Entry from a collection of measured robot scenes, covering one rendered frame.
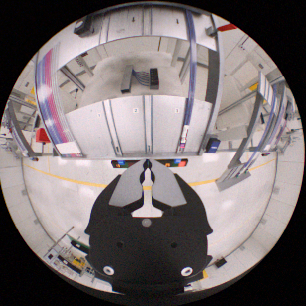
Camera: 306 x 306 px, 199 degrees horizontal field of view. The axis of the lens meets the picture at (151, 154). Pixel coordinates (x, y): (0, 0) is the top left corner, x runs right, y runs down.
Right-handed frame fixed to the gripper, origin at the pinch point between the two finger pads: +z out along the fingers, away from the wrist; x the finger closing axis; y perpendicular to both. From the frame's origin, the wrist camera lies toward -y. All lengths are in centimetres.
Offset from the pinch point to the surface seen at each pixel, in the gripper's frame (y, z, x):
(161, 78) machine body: -29, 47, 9
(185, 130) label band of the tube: -1.5, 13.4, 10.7
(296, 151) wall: -40, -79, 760
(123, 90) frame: -19.9, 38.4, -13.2
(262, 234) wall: 505, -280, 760
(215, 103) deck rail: -11.1, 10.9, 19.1
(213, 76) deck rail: -19.9, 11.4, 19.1
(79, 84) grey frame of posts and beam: -35, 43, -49
